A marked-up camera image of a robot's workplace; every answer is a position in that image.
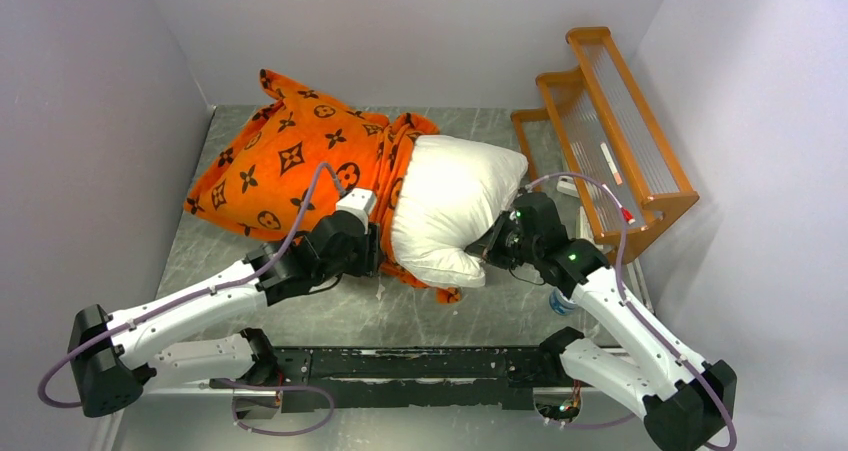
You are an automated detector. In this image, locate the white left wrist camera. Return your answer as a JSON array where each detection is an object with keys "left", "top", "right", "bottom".
[{"left": 335, "top": 188, "right": 377, "bottom": 229}]

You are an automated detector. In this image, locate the small white box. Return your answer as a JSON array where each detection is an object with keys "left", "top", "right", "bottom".
[{"left": 556, "top": 176, "right": 579, "bottom": 198}]

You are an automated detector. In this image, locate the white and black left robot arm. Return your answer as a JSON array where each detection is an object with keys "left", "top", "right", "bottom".
[{"left": 69, "top": 211, "right": 382, "bottom": 418}]

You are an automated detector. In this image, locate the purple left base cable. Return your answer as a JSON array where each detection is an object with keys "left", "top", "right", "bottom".
[{"left": 211, "top": 380, "right": 337, "bottom": 438}]

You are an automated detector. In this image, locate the red capped white marker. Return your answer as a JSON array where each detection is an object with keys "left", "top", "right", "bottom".
[{"left": 601, "top": 183, "right": 636, "bottom": 225}]

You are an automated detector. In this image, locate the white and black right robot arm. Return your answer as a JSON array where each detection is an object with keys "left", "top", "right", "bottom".
[{"left": 465, "top": 192, "right": 738, "bottom": 450}]

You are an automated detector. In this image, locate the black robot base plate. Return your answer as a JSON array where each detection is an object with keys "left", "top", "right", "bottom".
[{"left": 235, "top": 345, "right": 575, "bottom": 413}]

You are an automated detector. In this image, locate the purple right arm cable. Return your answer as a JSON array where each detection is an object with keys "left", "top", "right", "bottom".
[{"left": 526, "top": 171, "right": 739, "bottom": 451}]

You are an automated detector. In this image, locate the orange patterned pillowcase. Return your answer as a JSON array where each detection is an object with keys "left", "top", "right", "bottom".
[{"left": 183, "top": 69, "right": 440, "bottom": 288}]

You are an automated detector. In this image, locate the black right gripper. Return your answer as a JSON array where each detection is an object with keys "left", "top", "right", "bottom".
[{"left": 468, "top": 209, "right": 542, "bottom": 269}]

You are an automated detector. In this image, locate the orange wooden shelf rack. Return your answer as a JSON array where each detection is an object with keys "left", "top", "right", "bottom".
[{"left": 511, "top": 27, "right": 699, "bottom": 263}]

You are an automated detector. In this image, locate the blue capped plastic bottle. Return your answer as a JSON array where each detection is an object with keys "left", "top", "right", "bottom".
[{"left": 548, "top": 289, "right": 579, "bottom": 316}]

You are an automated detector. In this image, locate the white pink test strip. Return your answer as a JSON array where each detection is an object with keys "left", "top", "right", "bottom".
[{"left": 600, "top": 142, "right": 623, "bottom": 186}]

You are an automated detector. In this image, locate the white pillow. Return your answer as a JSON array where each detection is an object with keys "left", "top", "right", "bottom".
[{"left": 390, "top": 135, "right": 528, "bottom": 288}]

